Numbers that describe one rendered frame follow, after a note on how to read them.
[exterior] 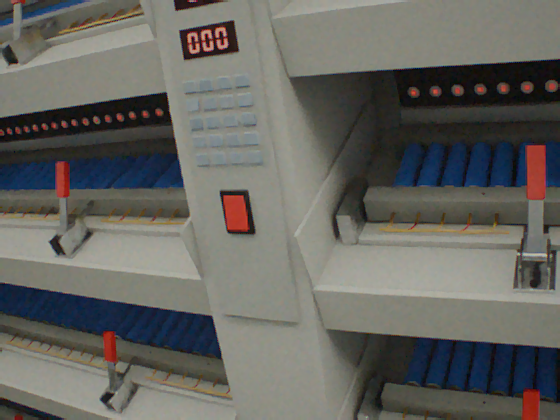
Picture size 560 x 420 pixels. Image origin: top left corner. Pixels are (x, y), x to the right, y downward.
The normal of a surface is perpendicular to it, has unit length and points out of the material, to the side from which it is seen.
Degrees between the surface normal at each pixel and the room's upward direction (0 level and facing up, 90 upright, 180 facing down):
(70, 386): 18
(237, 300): 90
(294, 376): 90
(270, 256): 90
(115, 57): 108
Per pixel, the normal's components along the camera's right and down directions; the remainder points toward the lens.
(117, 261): -0.28, -0.79
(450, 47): -0.38, 0.61
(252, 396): -0.45, 0.34
